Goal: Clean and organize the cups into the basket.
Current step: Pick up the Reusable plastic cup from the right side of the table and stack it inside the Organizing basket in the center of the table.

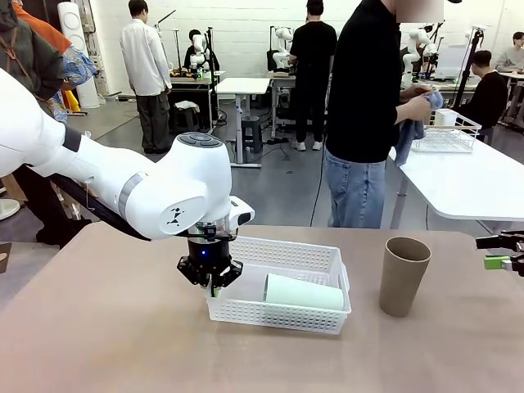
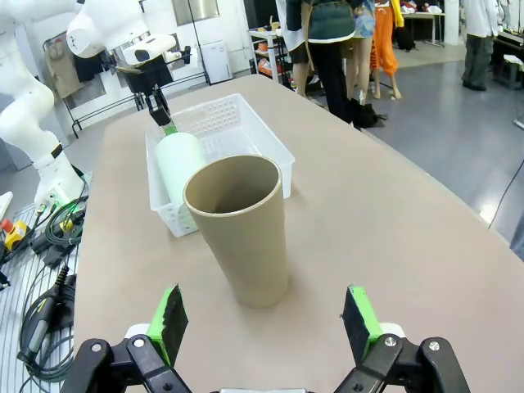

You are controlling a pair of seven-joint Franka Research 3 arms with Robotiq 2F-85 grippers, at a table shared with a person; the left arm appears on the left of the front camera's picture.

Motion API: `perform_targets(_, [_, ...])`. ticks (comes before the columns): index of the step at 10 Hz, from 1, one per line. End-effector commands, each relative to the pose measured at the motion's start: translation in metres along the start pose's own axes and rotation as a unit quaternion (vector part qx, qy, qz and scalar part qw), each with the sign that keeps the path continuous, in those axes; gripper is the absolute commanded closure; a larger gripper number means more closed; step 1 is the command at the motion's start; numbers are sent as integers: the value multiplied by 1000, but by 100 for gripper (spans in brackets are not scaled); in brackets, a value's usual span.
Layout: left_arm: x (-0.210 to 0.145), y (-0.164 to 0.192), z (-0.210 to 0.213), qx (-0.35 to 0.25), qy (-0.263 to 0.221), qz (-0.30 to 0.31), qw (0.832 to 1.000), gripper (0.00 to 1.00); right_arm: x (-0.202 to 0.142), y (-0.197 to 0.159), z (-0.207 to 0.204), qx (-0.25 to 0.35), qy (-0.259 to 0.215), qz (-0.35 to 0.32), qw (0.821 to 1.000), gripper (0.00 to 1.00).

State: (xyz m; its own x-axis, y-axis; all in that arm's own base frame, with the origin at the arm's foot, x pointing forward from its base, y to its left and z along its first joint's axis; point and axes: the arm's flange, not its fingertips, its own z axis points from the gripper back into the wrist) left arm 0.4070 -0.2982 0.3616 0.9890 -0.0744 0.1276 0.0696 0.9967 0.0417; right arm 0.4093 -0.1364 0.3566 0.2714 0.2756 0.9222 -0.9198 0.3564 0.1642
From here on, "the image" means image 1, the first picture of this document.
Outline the seated man grey sweater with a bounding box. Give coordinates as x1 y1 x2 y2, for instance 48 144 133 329
495 32 524 73

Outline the white wire dish rack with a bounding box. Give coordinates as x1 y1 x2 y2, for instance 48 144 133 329
410 109 482 155

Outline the blue patterned garment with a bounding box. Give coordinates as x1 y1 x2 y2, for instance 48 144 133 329
51 44 99 124

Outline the light green cup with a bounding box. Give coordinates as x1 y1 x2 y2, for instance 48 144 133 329
261 273 345 311

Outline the white standing desk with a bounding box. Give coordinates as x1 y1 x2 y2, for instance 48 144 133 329
215 76 272 169

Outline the brown wooden board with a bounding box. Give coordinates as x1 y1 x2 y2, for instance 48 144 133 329
0 242 13 274

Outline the wooden workbench with tools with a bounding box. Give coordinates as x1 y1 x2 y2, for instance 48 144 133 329
167 69 226 136

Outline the man in white shirt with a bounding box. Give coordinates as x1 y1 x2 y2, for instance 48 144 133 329
120 0 173 155

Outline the white floor fan base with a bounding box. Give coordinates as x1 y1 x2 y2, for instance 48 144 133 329
0 198 21 222

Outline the black arm cable sleeve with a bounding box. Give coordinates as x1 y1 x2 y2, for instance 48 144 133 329
48 174 152 242

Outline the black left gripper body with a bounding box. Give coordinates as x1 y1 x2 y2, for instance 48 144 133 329
176 239 245 288

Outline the brown cup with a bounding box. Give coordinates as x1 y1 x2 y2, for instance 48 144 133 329
378 236 432 318

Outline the white square container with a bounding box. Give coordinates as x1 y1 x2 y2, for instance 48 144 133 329
434 109 458 128

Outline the blue towel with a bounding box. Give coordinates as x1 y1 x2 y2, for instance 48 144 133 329
394 90 445 168

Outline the person in black shirt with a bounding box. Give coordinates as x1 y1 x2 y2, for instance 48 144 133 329
323 0 445 229

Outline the black camera stand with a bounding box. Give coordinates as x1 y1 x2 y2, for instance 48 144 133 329
206 26 220 124

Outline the white perforated plastic basket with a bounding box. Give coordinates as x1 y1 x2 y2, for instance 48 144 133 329
206 235 352 336

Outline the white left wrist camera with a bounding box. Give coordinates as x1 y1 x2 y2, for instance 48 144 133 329
228 195 255 228

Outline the long grey workbench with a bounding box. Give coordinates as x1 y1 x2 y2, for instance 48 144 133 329
268 69 332 138

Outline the grey monitor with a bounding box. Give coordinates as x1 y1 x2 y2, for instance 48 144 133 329
433 43 476 81

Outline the mannequin with grey vest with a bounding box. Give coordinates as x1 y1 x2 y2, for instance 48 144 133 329
0 0 93 249

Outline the seated person in black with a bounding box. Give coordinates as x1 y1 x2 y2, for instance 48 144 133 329
183 29 220 73

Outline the dark stool with white cloth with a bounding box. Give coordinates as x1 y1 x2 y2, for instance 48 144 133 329
174 100 201 132

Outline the mannequin with orange jacket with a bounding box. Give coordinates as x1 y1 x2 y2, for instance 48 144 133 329
11 0 74 56

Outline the standing man in black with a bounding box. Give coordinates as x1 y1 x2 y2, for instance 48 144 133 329
289 0 338 151

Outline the black hanging cable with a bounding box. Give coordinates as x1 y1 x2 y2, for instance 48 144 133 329
309 147 328 228

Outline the seated man black sweater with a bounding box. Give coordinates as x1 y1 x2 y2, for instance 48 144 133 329
456 50 508 130

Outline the black tripod stand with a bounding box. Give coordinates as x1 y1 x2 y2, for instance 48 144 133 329
452 26 488 110

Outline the grey plastic stool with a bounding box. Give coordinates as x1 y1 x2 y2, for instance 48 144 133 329
240 115 264 155

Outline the person's right hand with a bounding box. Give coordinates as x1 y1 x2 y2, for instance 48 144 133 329
403 94 433 124

